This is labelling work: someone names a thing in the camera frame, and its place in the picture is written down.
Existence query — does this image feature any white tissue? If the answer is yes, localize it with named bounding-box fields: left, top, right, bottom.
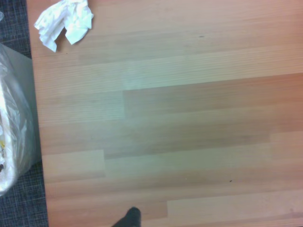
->
left=34, top=0, right=95, bottom=53

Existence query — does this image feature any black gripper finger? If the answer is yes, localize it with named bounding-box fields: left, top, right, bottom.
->
left=111, top=207, right=142, bottom=227

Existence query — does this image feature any white trash bin with liner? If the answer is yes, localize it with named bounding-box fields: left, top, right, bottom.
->
left=0, top=44, right=43, bottom=197

